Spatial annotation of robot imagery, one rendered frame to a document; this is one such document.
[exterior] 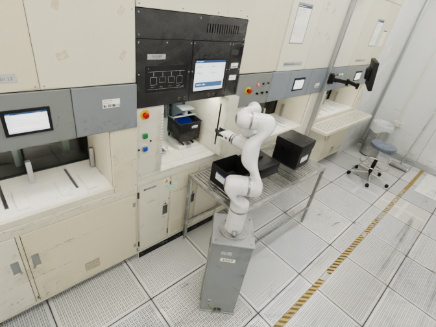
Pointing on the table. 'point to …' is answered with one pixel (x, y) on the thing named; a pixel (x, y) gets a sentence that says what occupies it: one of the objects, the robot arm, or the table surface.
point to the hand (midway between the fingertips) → (218, 130)
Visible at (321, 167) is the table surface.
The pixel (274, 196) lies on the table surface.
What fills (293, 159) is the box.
